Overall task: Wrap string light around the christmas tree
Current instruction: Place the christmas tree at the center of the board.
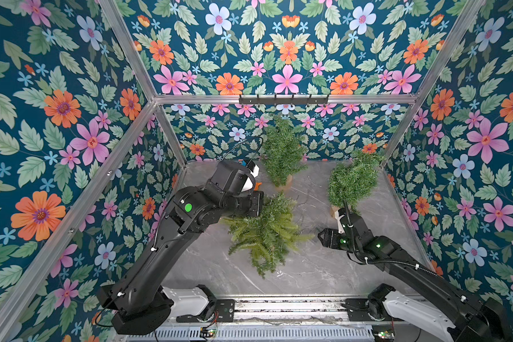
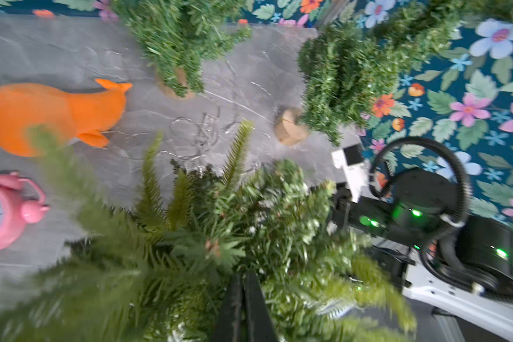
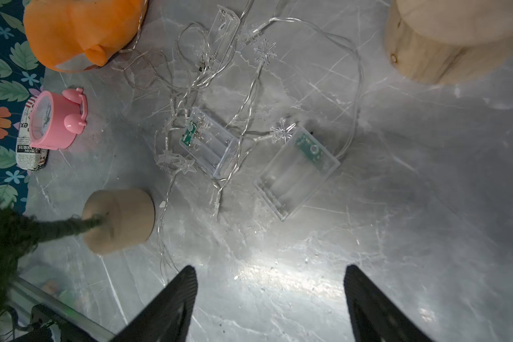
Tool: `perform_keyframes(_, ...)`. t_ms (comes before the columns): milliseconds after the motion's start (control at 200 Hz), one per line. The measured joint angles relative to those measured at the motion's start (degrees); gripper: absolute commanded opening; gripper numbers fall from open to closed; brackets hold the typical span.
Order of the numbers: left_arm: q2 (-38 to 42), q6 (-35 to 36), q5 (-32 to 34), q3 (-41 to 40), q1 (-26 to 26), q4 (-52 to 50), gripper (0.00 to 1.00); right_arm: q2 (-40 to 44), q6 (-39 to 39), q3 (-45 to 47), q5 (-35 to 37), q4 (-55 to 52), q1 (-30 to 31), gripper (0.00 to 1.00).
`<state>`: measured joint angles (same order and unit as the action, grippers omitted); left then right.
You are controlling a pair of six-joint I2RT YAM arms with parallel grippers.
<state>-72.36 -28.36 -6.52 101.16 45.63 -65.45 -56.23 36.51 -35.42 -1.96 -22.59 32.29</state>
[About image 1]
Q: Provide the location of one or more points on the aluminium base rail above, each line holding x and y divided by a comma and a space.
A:
308, 318

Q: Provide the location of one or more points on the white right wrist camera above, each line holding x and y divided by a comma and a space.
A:
339, 215

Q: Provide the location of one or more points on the dark green tree back right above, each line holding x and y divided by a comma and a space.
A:
351, 183

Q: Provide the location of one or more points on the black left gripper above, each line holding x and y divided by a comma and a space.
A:
256, 203

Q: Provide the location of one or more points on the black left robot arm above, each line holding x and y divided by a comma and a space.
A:
140, 302

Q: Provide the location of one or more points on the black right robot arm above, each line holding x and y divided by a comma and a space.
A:
446, 312

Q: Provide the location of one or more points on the black hook rail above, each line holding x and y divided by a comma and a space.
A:
268, 100

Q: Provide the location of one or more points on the dark green tree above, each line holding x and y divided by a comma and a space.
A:
351, 183
282, 153

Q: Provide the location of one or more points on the light green fern christmas tree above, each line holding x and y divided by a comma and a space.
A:
270, 237

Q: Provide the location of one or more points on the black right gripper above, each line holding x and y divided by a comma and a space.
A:
328, 239

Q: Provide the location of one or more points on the dark green tree back centre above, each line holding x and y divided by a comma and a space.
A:
282, 153

